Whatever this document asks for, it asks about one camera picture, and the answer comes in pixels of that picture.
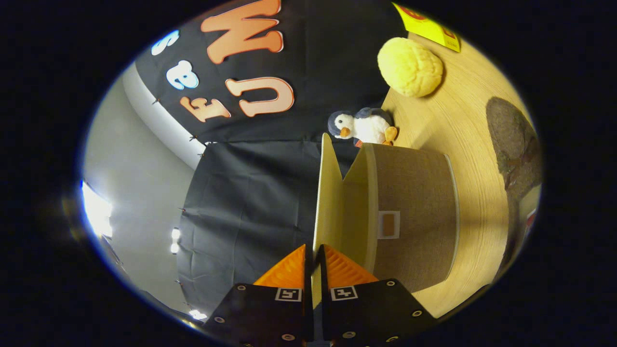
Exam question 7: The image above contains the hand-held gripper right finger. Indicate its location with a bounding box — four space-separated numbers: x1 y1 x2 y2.
316 244 437 347

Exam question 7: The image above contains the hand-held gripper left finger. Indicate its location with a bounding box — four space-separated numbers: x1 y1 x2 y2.
202 244 314 347

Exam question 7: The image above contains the beige fabric storage box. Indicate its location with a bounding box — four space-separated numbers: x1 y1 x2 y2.
313 133 460 309

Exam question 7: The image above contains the blue white penguin plush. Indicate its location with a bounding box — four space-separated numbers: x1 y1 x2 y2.
328 107 399 147

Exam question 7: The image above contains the ceiling light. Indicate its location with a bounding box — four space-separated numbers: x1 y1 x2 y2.
81 181 114 240

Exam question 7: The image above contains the yellow bun plush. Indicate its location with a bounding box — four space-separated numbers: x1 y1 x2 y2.
377 38 444 98

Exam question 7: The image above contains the yellow book red circle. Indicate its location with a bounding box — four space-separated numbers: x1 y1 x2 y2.
391 2 461 53

